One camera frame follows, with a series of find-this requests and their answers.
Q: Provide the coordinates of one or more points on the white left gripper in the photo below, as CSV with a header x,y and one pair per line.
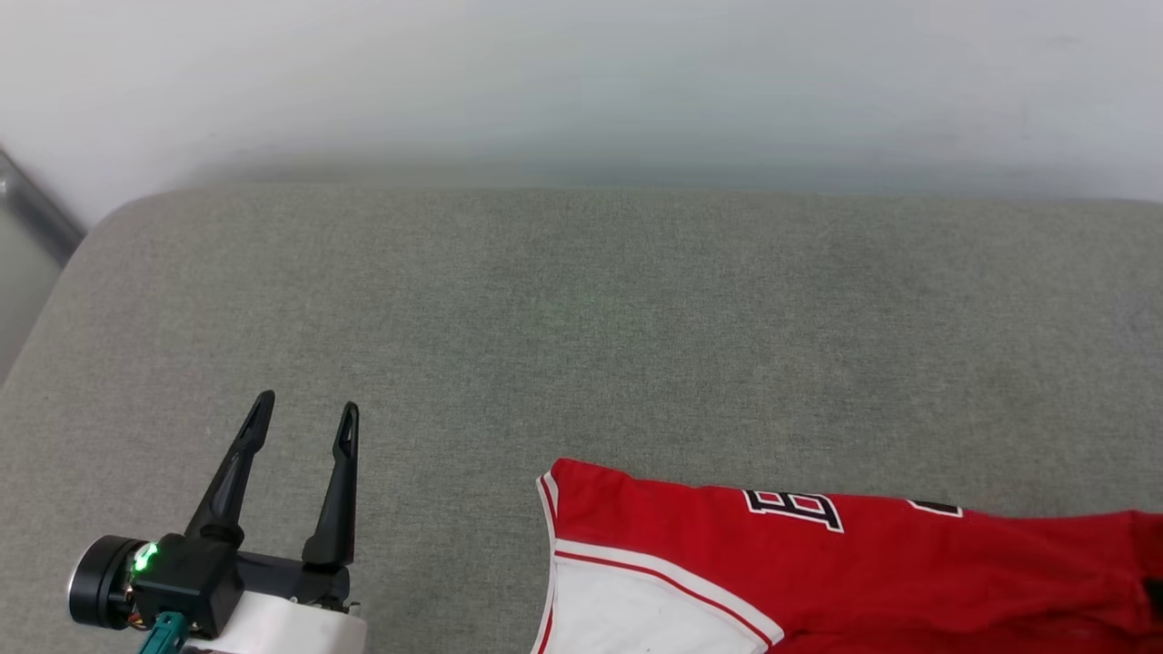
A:
x,y
291,627

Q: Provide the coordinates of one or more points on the red and white jersey garment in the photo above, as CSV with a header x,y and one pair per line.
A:
x,y
909,581

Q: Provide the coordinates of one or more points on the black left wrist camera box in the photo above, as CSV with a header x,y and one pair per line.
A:
x,y
191,581

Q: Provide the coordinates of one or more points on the grey metal rail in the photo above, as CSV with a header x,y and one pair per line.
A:
x,y
36,213

